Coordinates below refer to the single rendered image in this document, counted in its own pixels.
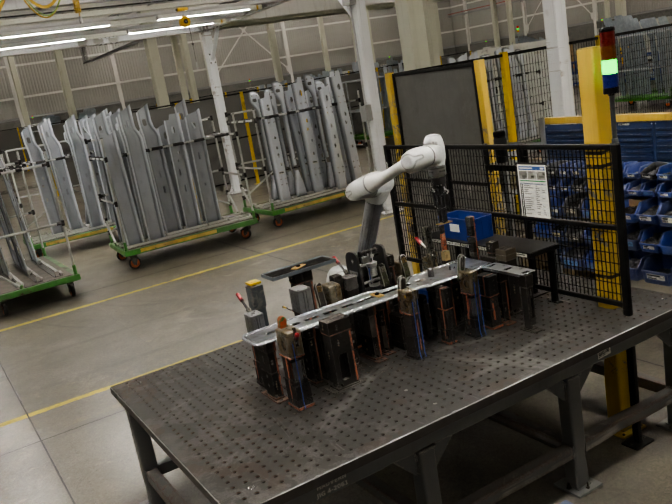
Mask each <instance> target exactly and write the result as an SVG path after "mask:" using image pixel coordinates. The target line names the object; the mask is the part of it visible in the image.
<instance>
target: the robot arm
mask: <svg viewBox="0 0 672 504"><path fill-rule="evenodd" d="M445 159H446V153H445V146H444V142H443V139H442V137H441V135H438V134H431V135H427V136H426V137H425V139H424V142H423V146H420V147H416V148H413V149H411V150H408V151H407V152H405V153H404V154H403V155H402V156H401V160H400V161H399V162H398V163H396V164H395V165H393V166H391V167H390V168H388V169H387V170H385V171H375V172H371V173H368V174H366V175H364V176H362V177H360V178H358V179H357V180H355V181H353V182H352V183H350V184H349V185H348V186H347V188H346V191H345V194H346V197H347V198H348V199H349V200H352V201H358V200H361V199H365V207H364V214H363V220H362V226H361V232H360V238H359V244H358V250H357V254H358V252H360V251H361V252H362V251H363V250H368V249H370V248H371V249H372V246H373V245H374V244H376V239H377V233H378V228H379V222H380V216H381V210H382V205H383V204H384V202H385V201H386V199H387V197H388V195H389V193H390V191H391V190H392V189H393V187H394V178H395V177H396V176H398V175H399V174H401V173H403V172H407V173H410V174H411V173H414V172H418V171H421V170H423V169H424V168H427V167H428V173H429V177H431V184H432V185H433V188H432V189H430V192H431V194H432V198H433V202H434V207H435V208H437V209H438V214H439V222H443V223H445V222H448V218H447V210H446V209H447V208H449V192H450V190H449V189H448V190H447V189H446V186H445V183H446V177H445V175H446V165H445ZM333 274H340V275H342V276H343V275H345V274H344V273H343V270H342V269H341V267H340V266H339V265H337V266H334V267H332V268H331V269H330V270H329V272H328V275H327V282H330V280H329V276H330V275H333Z"/></svg>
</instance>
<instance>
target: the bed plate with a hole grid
mask: <svg viewBox="0 0 672 504"><path fill-rule="evenodd" d="M558 296H559V300H562V301H563V302H561V303H558V304H557V303H553V302H548V300H550V299H552V298H551V292H549V293H546V294H544V295H541V296H539V297H536V298H534V305H535V314H536V324H534V326H537V327H539V328H542V329H543V330H542V331H540V332H538V333H535V334H534V333H530V332H527V331H523V330H520V329H519V328H520V327H523V326H525V324H524V315H523V312H522V313H519V314H517V315H515V316H511V320H513V321H517V323H515V324H513V325H510V326H506V325H504V327H502V328H500V329H496V330H491V329H485V331H486V334H487V335H486V336H484V337H482V338H480V339H478V340H473V339H474V338H473V337H470V336H466V335H465V332H466V328H465V322H464V323H461V324H459V325H457V326H458V329H455V336H456V339H457V340H458V341H460V342H461V343H455V344H452V345H444V344H441V343H438V342H441V340H442V334H441V332H440V333H436V332H433V331H432V334H433V335H431V336H425V335H424V336H423V339H425V342H424V346H425V352H426V354H428V355H430V356H428V357H429V358H425V359H422V360H417V361H416V360H413V359H408V358H406V357H404V356H405V355H406V353H407V350H403V349H400V348H397V347H395V346H393V344H392V339H391V338H388V339H389V346H390V349H391V350H393V351H396V353H394V354H391V355H389V356H386V355H384V354H382V356H384V357H386V358H388V360H386V361H383V362H381V363H375V362H373V361H371V360H369V359H366V358H364V357H362V356H359V360H360V361H361V362H363V363H366V364H367V366H365V367H363V368H360V369H358V376H359V377H361V378H364V379H366V382H364V383H362V384H359V385H357V386H354V387H352V388H350V389H347V390H345V391H342V392H340V393H337V394H332V393H330V392H328V391H326V390H324V388H325V387H328V386H330V385H331V384H333V383H332V382H330V379H329V380H327V379H325V378H323V379H324V380H326V381H328V382H329V384H326V385H324V386H322V387H319V388H317V387H315V386H313V385H312V384H310V386H311V392H312V397H313V401H314V402H315V404H317V406H312V407H310V408H308V409H306V410H305V411H303V410H302V413H299V412H297V409H295V408H294V407H291V406H290V405H289V404H288V401H289V400H287V401H284V402H282V403H280V404H277V403H275V402H274V401H272V400H271V399H269V398H268V397H266V396H265V395H263V394H262V393H261V392H263V391H265V390H266V389H262V388H261V385H259V384H258V383H257V374H256V370H255V367H256V366H255V365H254V361H253V360H254V355H253V350H252V345H250V344H248V343H246V342H244V341H240V342H237V343H234V344H231V345H228V346H226V347H223V348H220V349H217V350H214V351H212V352H209V353H206V354H203V355H200V356H197V357H194V358H191V359H189V360H186V361H183V362H180V363H177V364H174V365H171V366H168V367H166V368H163V369H160V370H157V371H154V372H151V373H148V374H146V375H143V376H140V377H137V378H134V379H131V380H129V381H126V382H123V383H120V384H117V385H114V386H111V387H110V390H111V394H112V395H113V396H114V397H115V398H116V399H117V400H118V402H119V403H120V404H121V405H122V406H123V407H124V408H125V409H126V410H127V411H128V412H129V414H130V415H131V416H132V417H133V418H134V419H135V420H136V421H137V422H138V423H139V424H140V426H141V427H142V428H143V429H144V430H145V431H146V432H147V433H148V434H149V435H150V436H151V438H152V439H153V440H154V441H155V442H156V443H157V444H158V445H159V446H160V447H161V449H162V450H163V451H164V452H165V453H166V454H167V455H168V456H169V457H170V458H171V459H172V461H173V462H174V463H175V464H176V465H177V466H178V467H179V468H180V469H181V470H182V471H183V473H184V474H185V475H186V476H187V477H188V478H189V479H190V480H191V481H192V482H193V483H194V485H195V486H196V487H197V488H198V489H199V490H200V491H201V492H202V493H203V494H204V495H205V497H206V498H207V499H208V500H209V501H210V502H211V503H212V504H284V503H286V502H288V501H290V500H293V499H295V498H297V497H299V496H301V495H303V494H305V493H307V492H309V491H311V490H313V489H315V488H318V487H320V486H322V485H324V484H326V483H328V482H330V481H332V480H334V479H336V478H338V477H340V476H343V475H345V474H347V473H349V472H351V471H353V470H355V469H357V468H359V467H361V466H363V465H366V464H368V463H370V462H372V461H374V460H376V459H378V458H380V457H382V456H384V455H386V454H388V453H391V452H393V451H395V450H397V449H399V448H401V447H403V446H405V445H407V444H409V443H411V442H413V441H416V440H418V439H420V438H422V437H424V436H426V435H428V434H430V433H432V432H434V431H436V430H438V429H441V428H443V427H445V426H447V425H449V424H451V423H453V422H455V421H457V420H459V419H461V418H463V417H466V416H468V415H470V414H472V413H474V412H476V411H478V410H480V409H482V408H484V407H486V406H488V405H491V404H493V403H495V402H497V401H499V400H501V399H503V398H505V397H507V396H509V395H511V394H513V393H516V392H518V391H520V390H522V389H524V388H526V387H528V386H530V385H532V384H534V383H536V382H539V381H541V380H543V379H545V378H547V377H549V376H551V375H553V374H555V373H557V372H559V371H561V370H564V369H566V368H568V367H570V366H572V365H574V364H576V363H578V362H580V361H582V360H584V359H586V358H589V357H591V356H593V355H595V354H597V353H599V352H601V351H603V350H605V349H607V348H609V347H611V346H614V345H616V344H618V343H620V342H622V341H624V340H626V339H628V338H630V337H632V336H634V335H636V334H639V333H641V332H643V331H645V330H647V329H649V328H651V327H653V326H655V325H657V324H659V323H661V322H664V321H666V320H668V319H670V318H672V294H667V293H662V292H656V291H651V290H646V289H641V288H635V287H631V297H632V308H633V315H632V316H625V315H623V307H621V308H619V307H618V308H616V309H608V308H607V309H605V308H603V307H598V302H595V301H591V300H586V299H581V298H577V297H572V296H568V295H563V294H558ZM485 331H484V332H485ZM464 335H465V336H464ZM287 404H288V405H287Z"/></svg>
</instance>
